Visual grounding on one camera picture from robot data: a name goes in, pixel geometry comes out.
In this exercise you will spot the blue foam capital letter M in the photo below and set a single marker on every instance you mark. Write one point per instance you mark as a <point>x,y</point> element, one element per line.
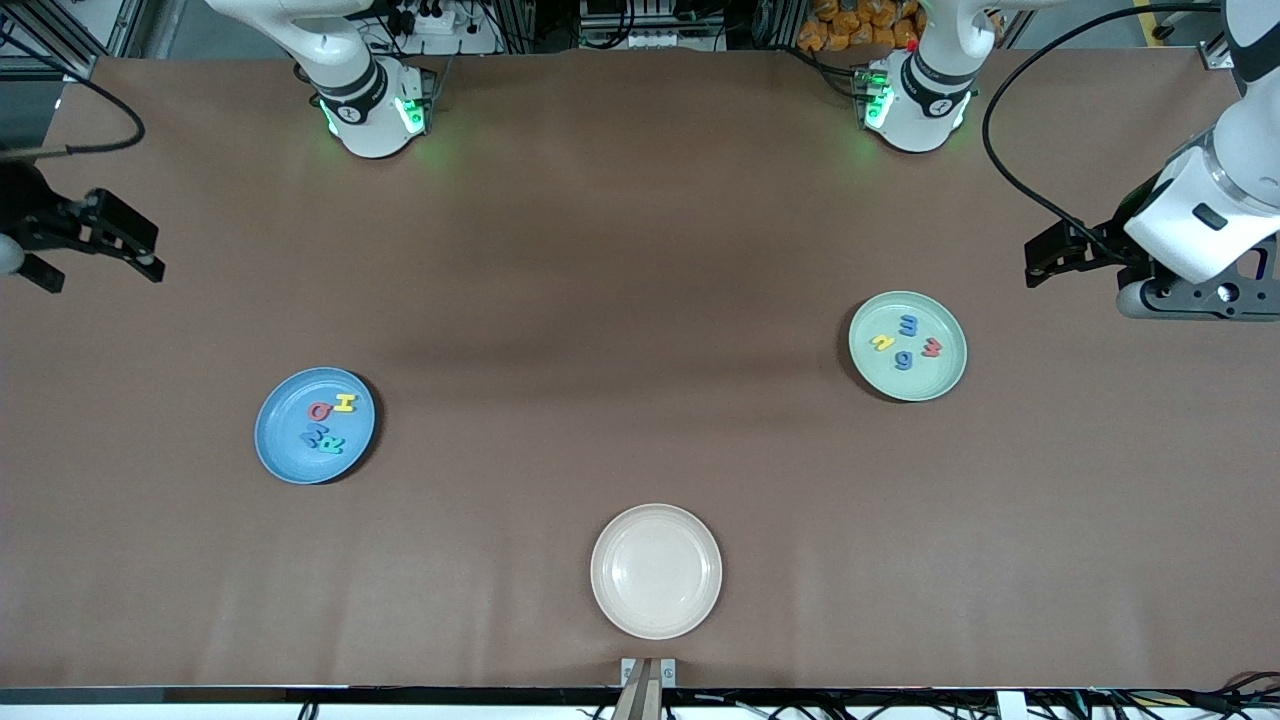
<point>312,436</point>

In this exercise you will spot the yellow foam letter H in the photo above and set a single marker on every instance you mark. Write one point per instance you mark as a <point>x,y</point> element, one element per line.
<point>345,403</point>

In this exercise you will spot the teal foam letter R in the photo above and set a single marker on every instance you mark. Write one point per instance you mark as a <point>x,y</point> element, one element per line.
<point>335,446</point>

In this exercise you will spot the blue plate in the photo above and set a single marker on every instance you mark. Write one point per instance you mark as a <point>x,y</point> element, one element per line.
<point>300,460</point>

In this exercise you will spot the red foam letter W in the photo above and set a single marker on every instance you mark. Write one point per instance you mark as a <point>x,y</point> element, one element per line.
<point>931,349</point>

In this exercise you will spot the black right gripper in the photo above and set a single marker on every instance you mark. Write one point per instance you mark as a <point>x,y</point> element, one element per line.
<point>28,210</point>

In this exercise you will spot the grey aluminium frame post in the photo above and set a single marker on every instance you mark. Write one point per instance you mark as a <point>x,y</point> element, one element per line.
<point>75,68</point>
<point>1215,55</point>

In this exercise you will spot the orange packets pile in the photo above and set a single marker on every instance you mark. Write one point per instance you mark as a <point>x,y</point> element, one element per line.
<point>850,25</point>

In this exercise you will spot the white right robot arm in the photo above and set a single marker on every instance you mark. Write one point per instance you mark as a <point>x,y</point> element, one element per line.
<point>350,90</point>

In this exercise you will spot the dark equipment rack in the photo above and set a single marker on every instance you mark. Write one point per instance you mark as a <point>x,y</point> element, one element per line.
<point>650,20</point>

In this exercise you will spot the yellow foam letter n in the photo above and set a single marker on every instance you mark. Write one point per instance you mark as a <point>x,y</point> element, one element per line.
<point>882,341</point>

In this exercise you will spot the small blue foam letter m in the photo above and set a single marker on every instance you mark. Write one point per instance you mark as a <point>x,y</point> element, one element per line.
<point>908,325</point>

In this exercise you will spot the red foam letter Q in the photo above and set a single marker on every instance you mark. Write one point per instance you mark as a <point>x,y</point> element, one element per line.
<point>313,412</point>

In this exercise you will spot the cream plate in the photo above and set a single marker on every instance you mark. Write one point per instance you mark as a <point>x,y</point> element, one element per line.
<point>655,570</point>

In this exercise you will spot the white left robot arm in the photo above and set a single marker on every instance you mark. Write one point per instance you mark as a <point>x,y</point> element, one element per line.
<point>1200,220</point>

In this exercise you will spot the metal table edge bracket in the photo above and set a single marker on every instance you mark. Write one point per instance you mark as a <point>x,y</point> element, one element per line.
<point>648,690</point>

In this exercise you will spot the blue foam letter g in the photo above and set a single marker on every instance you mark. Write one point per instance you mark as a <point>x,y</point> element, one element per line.
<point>897,361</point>

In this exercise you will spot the green plate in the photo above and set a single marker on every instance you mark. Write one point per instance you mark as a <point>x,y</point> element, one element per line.
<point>925,385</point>

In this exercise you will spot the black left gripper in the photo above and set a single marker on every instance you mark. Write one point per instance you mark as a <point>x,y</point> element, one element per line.
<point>1103,246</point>

